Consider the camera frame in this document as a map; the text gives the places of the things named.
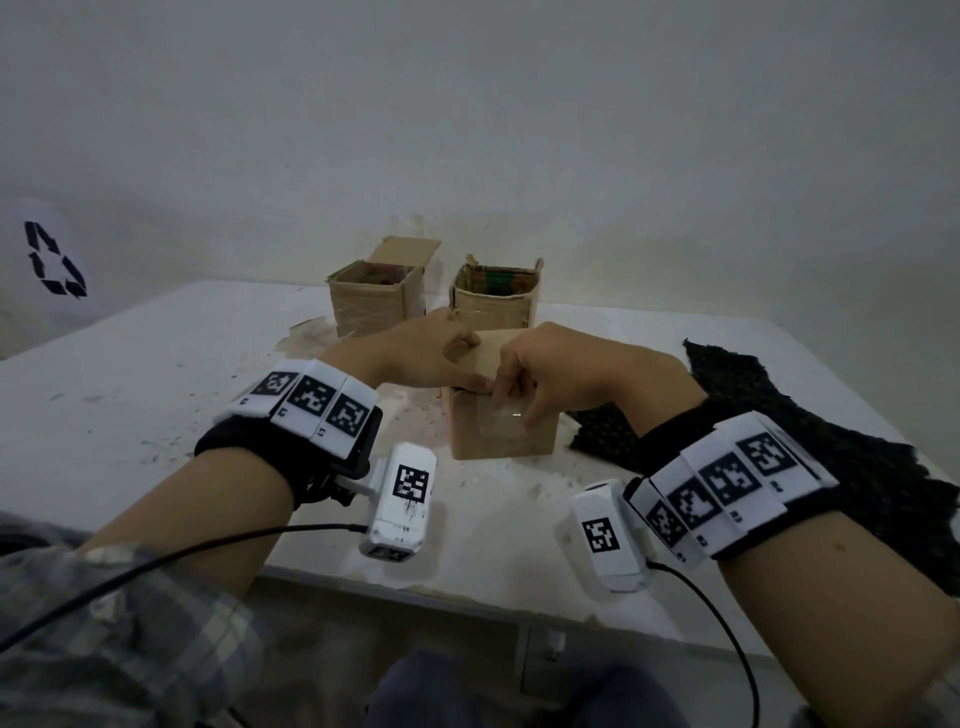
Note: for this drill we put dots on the person's left hand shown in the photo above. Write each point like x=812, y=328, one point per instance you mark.
x=405, y=356

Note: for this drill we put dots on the person's right hand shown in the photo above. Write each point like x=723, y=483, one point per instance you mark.
x=592, y=375

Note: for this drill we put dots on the person's right fingers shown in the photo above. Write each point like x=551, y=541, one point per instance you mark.
x=516, y=375

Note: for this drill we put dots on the person's left thumb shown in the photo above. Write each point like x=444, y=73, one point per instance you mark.
x=466, y=383

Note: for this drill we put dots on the small plain cardboard box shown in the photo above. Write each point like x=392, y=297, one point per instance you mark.
x=495, y=439

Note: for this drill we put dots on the person's left forearm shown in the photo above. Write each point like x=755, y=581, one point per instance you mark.
x=202, y=510

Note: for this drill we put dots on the person's right forearm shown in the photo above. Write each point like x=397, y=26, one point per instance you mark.
x=847, y=622

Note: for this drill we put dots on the open taped cardboard box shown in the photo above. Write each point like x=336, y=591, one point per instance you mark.
x=491, y=307

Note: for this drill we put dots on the open cardboard box with flap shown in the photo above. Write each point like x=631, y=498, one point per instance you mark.
x=367, y=304

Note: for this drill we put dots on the left wristband with marker tags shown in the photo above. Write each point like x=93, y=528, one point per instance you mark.
x=311, y=397

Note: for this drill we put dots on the wristband with marker tags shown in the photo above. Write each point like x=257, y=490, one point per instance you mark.
x=731, y=480
x=311, y=397

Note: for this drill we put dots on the right wristband with marker tags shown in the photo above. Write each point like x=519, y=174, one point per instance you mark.
x=731, y=480

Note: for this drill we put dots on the dark trousers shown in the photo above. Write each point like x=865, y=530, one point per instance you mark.
x=465, y=694

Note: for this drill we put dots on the black knitted cloth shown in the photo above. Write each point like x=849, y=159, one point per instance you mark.
x=862, y=450

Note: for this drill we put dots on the plaid shirt sleeve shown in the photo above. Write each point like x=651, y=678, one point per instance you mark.
x=120, y=645

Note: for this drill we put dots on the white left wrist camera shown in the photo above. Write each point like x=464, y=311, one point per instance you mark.
x=401, y=517

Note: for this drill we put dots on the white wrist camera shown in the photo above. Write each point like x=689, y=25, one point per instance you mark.
x=401, y=517
x=611, y=551

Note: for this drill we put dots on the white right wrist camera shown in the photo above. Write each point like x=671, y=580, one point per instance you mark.
x=611, y=551

